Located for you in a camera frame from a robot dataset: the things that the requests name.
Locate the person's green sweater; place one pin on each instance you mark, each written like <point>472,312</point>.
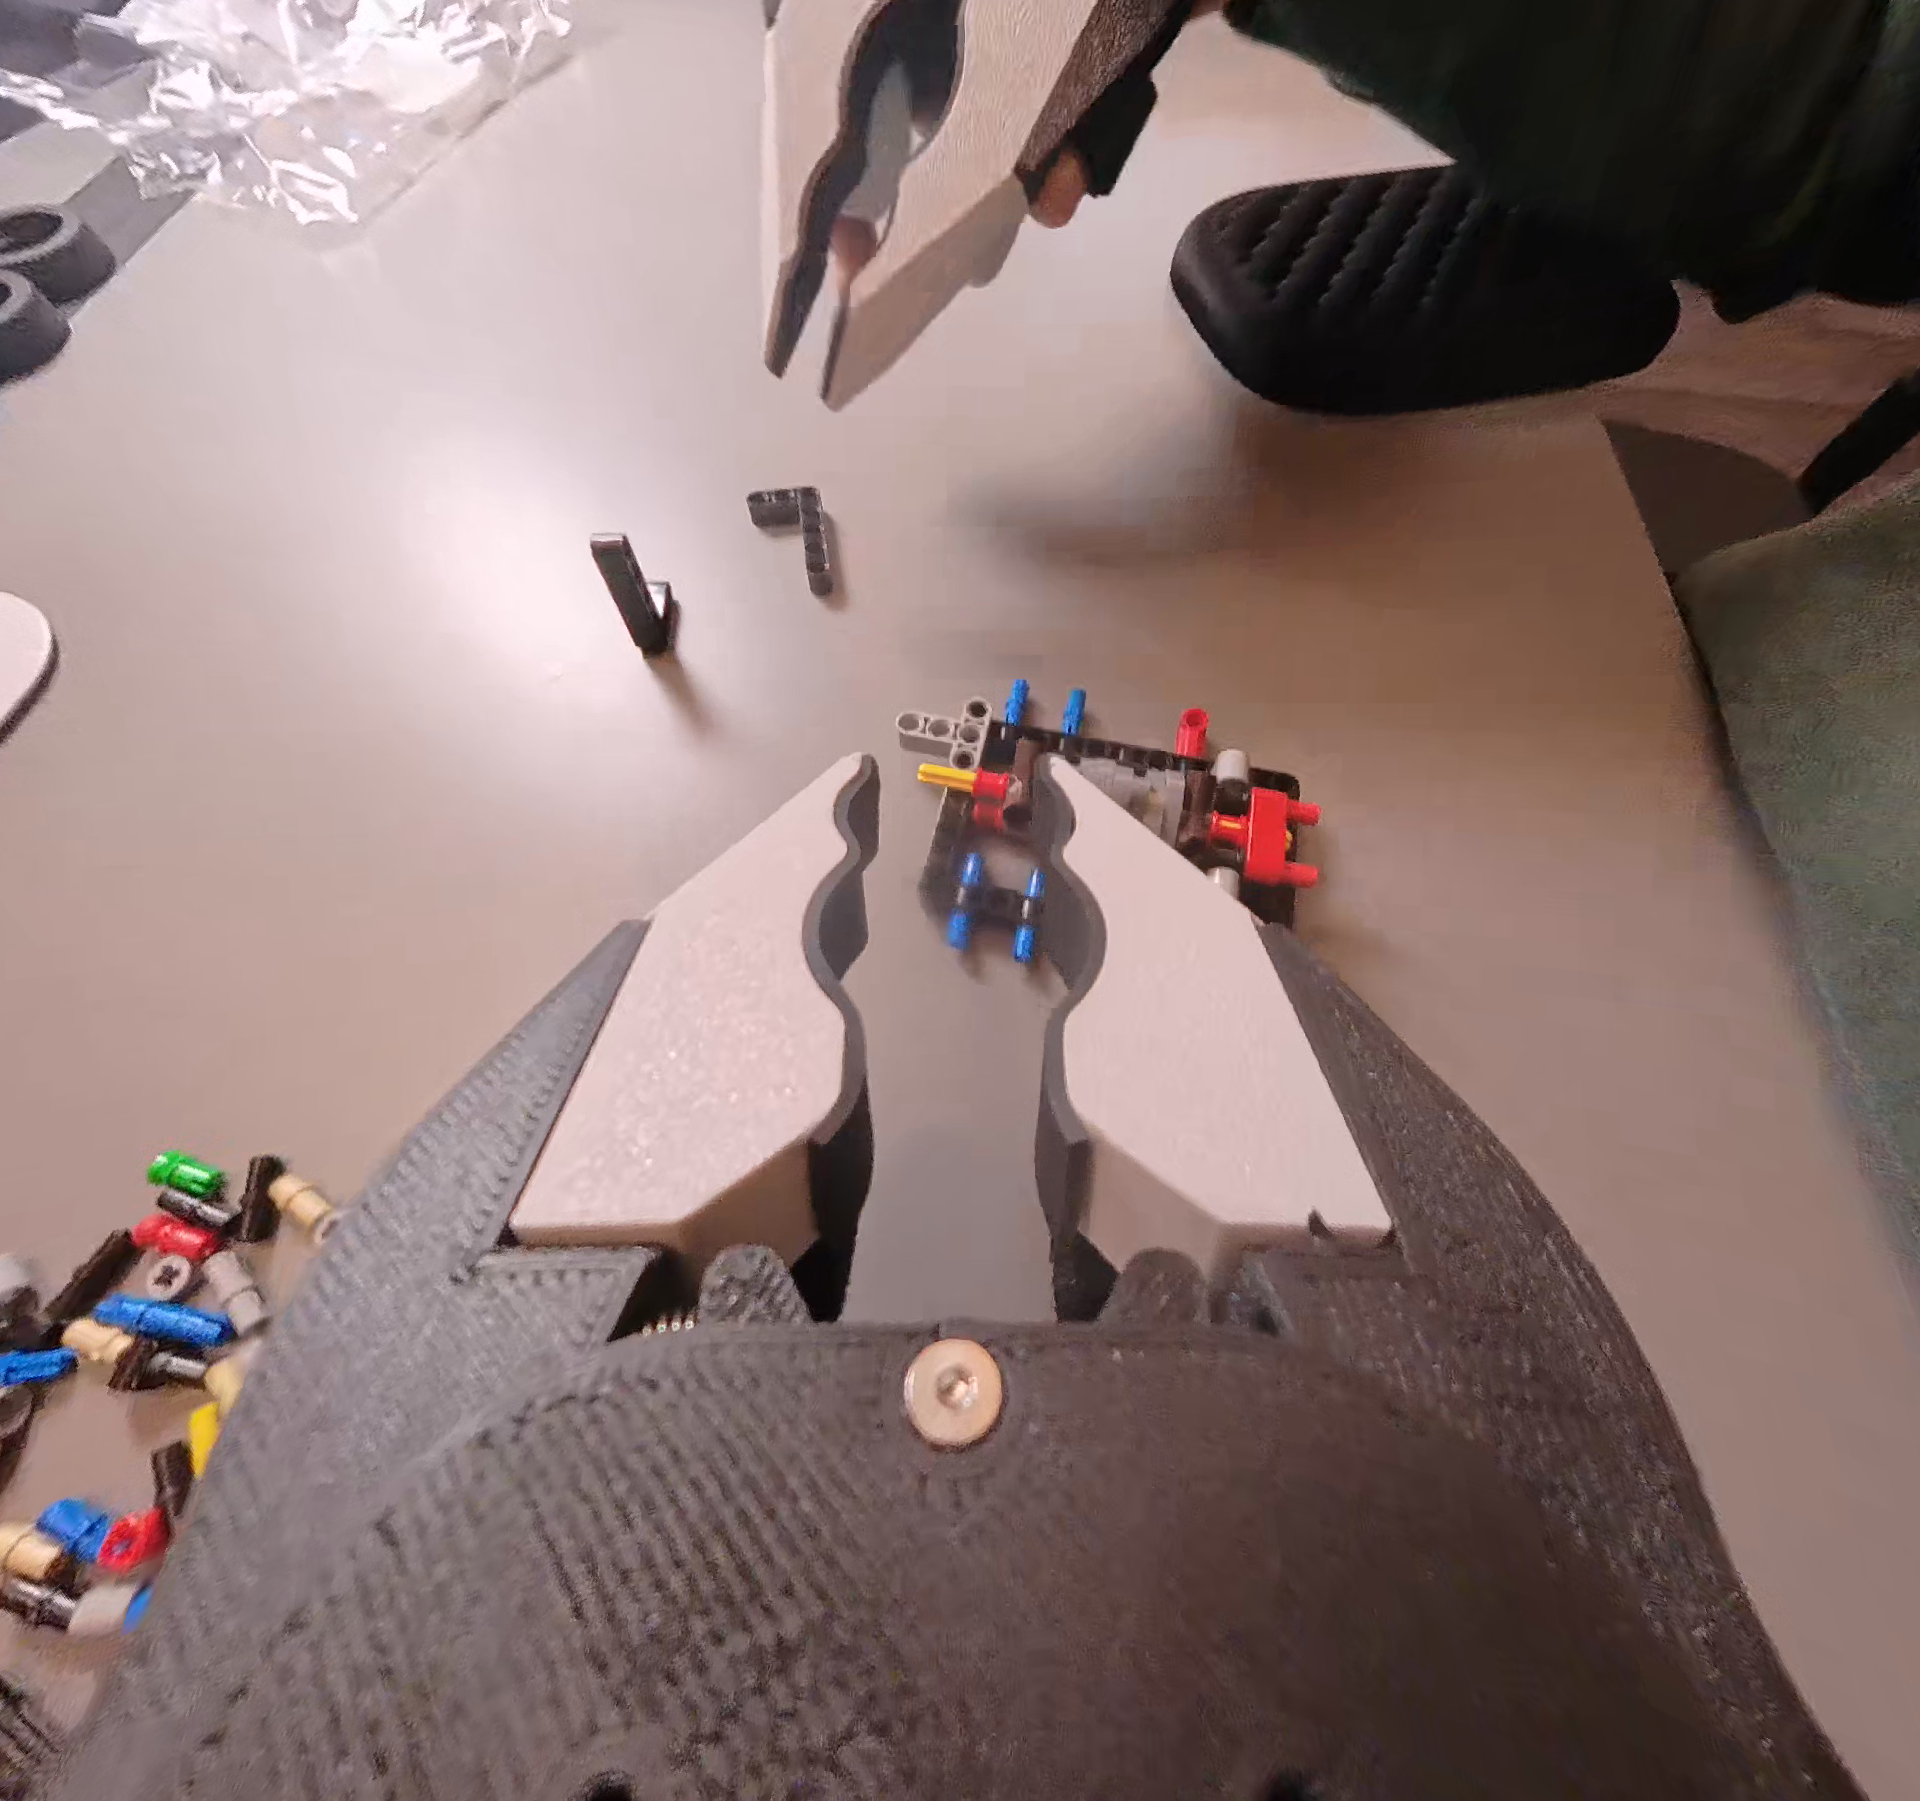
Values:
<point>1831,781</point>

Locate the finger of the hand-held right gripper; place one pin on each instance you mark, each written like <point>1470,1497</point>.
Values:
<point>808,46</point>
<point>1007,60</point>

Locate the person's right forearm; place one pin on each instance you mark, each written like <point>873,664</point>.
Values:
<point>1575,60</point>

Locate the black lego tyre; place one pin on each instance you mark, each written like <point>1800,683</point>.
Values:
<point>53,248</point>
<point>23,322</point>

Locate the black chair armrest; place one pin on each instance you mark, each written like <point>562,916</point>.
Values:
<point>1353,301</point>

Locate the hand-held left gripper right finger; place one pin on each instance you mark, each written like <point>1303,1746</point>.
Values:
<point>1199,1080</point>

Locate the partly built lego assembly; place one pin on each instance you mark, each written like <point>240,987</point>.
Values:
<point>1269,828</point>

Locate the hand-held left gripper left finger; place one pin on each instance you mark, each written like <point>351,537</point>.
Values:
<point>691,1080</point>

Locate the pile of small lego pieces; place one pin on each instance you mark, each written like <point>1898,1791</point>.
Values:
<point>150,1321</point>

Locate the white monitor stand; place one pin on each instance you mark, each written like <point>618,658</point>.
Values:
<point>18,661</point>

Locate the crumpled clear plastic bag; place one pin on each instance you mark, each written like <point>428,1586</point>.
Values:
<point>300,30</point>

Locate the black L-shaped lego beam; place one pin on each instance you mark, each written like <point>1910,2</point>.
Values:
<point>624,585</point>
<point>808,550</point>

